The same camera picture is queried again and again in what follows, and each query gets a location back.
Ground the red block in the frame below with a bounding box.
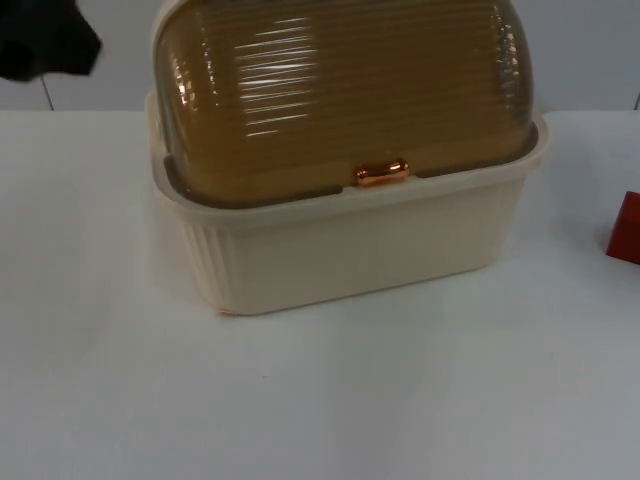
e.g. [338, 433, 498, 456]
[601, 190, 640, 262]

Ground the cream box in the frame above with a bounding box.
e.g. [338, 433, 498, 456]
[143, 0, 551, 319]

